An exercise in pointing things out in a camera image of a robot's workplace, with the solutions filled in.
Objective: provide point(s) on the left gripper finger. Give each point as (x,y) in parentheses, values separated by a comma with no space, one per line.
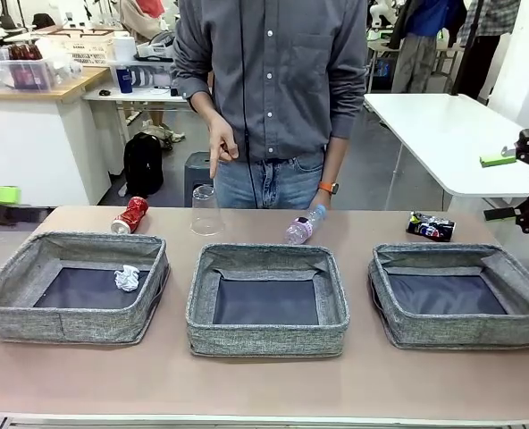
(1,193)
(5,214)

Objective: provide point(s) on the crushed black soda can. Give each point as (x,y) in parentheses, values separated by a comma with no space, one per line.
(430,227)

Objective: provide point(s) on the crushed red soda can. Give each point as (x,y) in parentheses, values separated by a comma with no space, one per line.
(131,216)

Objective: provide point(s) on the white paper ball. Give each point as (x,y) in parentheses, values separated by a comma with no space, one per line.
(126,278)

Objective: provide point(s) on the clear plastic water bottle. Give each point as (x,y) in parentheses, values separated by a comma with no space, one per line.
(302,228)

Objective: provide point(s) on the clear plastic cup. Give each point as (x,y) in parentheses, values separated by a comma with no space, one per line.
(207,219)

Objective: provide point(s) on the person's left forearm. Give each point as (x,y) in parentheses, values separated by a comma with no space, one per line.
(336,156)

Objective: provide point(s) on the white lab robot arm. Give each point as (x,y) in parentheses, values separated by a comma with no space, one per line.
(380,11)

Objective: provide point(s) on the person's right forearm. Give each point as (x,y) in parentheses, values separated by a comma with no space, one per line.
(193,85)

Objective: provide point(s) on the person's left hand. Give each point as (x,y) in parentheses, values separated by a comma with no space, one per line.
(324,201)

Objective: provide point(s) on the person's right hand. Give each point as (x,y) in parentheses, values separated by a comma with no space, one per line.
(222,138)

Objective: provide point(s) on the white counter with wooden top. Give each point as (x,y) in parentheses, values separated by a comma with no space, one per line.
(32,143)

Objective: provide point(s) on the clear plastic storage box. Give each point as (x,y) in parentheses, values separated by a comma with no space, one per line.
(19,71)

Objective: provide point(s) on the grey fabric basket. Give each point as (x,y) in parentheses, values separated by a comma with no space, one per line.
(90,326)
(447,330)
(264,339)

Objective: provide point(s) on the person in plaid shirt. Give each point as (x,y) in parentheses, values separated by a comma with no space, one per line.
(483,44)

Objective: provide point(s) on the black backpack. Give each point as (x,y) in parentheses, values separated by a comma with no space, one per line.
(144,165)

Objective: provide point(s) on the small white desk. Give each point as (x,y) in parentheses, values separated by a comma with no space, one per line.
(126,95)

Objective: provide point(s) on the person in blue jacket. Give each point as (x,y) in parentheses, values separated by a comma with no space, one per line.
(425,44)

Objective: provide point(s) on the blue bottle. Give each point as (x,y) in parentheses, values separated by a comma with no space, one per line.
(124,80)

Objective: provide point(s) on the orange wristwatch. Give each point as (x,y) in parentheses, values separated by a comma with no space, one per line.
(328,187)

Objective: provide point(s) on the white slatted crate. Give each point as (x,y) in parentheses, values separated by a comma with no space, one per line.
(88,47)

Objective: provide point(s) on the pair of light shoes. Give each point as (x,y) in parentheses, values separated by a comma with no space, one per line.
(166,132)

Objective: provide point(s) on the white plastic jug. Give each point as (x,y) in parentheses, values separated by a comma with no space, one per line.
(123,47)

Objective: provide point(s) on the grey plastic stool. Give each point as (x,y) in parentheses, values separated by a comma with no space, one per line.
(197,170)

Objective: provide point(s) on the grey and white cap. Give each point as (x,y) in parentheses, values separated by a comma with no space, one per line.
(157,44)

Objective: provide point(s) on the person in beige top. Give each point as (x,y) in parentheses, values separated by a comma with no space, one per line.
(141,18)

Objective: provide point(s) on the person in grey shirt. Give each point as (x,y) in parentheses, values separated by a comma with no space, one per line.
(282,89)

